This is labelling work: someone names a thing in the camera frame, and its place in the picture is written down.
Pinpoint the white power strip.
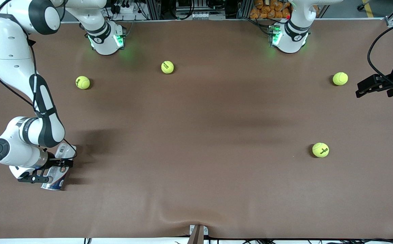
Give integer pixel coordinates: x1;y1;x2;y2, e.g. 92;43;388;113
110;0;137;15

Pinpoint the brown table mat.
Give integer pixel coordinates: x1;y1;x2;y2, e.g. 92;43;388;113
0;19;393;239

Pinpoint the grey metal table bracket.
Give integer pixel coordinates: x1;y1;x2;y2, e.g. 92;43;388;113
187;224;209;244

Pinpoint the yellow tennis ball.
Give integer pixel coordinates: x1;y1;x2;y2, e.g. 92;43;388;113
312;142;330;158
75;75;91;90
161;60;175;74
332;72;349;86

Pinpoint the white terminal block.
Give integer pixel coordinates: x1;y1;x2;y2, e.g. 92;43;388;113
190;12;226;20

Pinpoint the orange items pile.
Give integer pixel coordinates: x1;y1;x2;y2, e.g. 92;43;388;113
250;0;292;19

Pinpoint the white blue tennis ball can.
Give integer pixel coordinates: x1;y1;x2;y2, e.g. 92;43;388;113
40;143;77;191

